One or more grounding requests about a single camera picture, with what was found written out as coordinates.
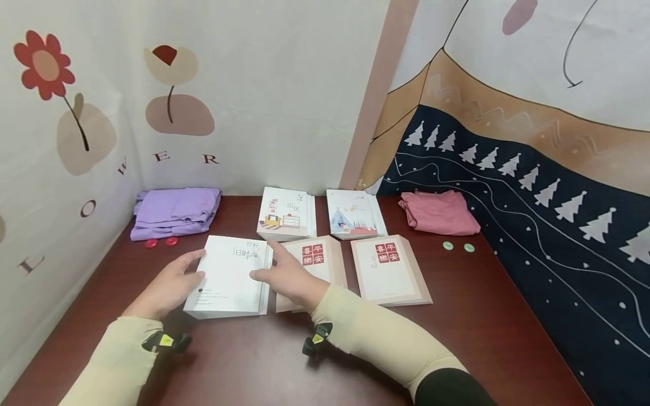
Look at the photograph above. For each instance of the person's left forearm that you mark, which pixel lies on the person's left forearm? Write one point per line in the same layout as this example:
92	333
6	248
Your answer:
118	361

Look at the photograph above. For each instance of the white book with tent drawing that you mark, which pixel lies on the white book with tent drawing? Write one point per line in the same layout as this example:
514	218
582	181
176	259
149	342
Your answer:
355	214

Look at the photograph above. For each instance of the folded pink cloth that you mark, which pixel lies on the folded pink cloth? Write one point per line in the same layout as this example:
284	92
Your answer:
440	213

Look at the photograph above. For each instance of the folded purple cloth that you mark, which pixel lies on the folded purple cloth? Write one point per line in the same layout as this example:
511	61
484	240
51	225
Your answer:
175	213

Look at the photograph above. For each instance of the person's right hand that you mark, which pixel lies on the person's right hand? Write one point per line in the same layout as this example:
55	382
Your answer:
294	281

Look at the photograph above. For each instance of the person's left thumb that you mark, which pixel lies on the person's left thumb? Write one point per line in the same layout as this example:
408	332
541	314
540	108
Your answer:
197	278

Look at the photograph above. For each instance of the plain white book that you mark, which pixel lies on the plain white book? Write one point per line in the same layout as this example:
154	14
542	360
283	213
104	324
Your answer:
228	282

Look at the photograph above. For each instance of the person's right index finger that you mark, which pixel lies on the person's right index finger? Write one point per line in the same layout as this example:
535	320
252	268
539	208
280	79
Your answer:
277	252

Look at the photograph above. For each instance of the white book with room drawing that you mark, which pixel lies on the white book with room drawing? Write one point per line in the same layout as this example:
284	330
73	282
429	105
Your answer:
284	214

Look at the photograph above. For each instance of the person's right thumb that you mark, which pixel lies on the person's right thumb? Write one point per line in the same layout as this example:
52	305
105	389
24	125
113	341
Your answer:
261	275

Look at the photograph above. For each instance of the person's right forearm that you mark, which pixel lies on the person's right forearm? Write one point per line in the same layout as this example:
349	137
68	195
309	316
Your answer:
386	345

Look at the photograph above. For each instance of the person's left index finger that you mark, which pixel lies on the person's left index finger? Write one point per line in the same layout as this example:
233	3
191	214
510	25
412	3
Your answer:
190	258

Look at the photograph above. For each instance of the beige book with red label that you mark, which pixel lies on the beige book with red label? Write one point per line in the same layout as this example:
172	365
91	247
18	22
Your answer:
317	260
388	272

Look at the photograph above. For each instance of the black wrist band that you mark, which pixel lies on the black wrist band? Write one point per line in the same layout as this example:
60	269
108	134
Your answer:
165	341
317	338

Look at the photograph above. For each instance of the red round disc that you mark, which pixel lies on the red round disc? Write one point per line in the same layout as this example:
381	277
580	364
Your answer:
151	243
171	241

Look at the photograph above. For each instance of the person's left hand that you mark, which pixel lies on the person's left hand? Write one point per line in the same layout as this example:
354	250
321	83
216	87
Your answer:
161	288

